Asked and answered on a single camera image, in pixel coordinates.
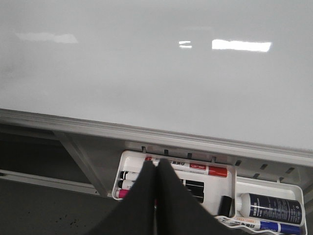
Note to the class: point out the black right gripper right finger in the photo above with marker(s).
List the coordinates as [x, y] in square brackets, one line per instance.
[178, 212]

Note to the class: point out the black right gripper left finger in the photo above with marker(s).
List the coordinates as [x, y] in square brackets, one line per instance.
[134, 215]

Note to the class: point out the black whiteboard eraser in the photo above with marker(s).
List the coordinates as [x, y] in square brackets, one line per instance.
[196, 188]

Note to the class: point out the white whiteboard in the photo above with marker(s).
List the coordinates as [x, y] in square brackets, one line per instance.
[222, 71]

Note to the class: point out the pink capped marker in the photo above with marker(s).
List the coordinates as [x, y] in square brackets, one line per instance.
[121, 193]

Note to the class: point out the black capped marker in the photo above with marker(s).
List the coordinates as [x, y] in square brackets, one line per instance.
[128, 175]
[125, 184]

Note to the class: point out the red capped marker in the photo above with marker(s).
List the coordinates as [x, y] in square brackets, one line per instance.
[190, 167]

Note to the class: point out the white marker tray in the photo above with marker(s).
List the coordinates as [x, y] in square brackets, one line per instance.
[214, 187]

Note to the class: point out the black marker cap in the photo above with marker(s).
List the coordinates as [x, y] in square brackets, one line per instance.
[225, 206]

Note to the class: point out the dark cabinet panel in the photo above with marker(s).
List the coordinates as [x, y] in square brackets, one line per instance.
[27, 209]

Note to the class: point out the dark blue ink bottle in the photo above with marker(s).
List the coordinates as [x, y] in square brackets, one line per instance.
[270, 208]

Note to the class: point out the blue capped marker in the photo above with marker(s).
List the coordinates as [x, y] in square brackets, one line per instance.
[263, 225]

